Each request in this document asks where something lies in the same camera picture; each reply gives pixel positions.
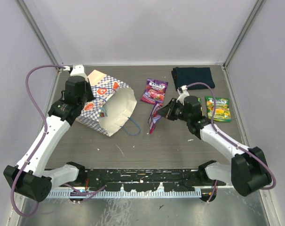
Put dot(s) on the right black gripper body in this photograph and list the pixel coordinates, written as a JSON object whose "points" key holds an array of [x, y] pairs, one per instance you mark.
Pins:
{"points": [[178, 111]]}

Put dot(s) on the purple snack packet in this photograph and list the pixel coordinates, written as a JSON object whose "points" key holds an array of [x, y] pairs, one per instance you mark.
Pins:
{"points": [[154, 116]]}

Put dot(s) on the green snack packet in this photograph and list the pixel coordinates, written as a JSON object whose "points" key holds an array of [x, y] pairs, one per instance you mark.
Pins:
{"points": [[199, 100]]}

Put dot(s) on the green Fox's candy packet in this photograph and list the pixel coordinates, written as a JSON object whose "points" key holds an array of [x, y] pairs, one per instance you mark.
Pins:
{"points": [[222, 108]]}

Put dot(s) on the blue checkered paper bag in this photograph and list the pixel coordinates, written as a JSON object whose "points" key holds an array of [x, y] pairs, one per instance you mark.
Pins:
{"points": [[115, 96]]}

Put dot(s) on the teal Fox's mint packet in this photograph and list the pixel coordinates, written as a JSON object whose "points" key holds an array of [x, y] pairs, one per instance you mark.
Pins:
{"points": [[103, 112]]}

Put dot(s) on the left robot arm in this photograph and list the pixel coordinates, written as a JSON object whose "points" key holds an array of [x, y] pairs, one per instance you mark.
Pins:
{"points": [[29, 177]]}

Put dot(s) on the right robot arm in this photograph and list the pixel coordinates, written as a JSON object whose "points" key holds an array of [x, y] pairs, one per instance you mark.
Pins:
{"points": [[247, 171]]}

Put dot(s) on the folded navy cloth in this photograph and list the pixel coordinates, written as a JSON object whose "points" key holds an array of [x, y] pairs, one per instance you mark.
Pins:
{"points": [[188, 75]]}

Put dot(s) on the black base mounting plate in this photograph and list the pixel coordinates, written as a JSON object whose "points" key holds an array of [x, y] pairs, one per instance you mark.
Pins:
{"points": [[143, 180]]}

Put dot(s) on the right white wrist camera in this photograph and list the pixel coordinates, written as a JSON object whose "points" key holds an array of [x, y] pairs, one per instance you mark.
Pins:
{"points": [[183, 93]]}

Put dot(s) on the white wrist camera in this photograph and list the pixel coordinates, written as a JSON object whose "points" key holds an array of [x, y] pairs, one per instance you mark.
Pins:
{"points": [[183, 93], [77, 70]]}

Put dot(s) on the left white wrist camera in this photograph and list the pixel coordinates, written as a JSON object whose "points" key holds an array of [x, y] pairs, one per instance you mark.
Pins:
{"points": [[77, 70]]}

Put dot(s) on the right aluminium frame post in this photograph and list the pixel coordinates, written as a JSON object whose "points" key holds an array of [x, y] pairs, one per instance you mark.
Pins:
{"points": [[243, 32]]}

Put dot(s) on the aluminium frame post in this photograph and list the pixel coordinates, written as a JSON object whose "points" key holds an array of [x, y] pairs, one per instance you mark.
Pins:
{"points": [[33, 17], [243, 32]]}

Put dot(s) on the left aluminium frame post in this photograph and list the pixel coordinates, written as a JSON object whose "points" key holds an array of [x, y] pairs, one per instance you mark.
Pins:
{"points": [[33, 17]]}

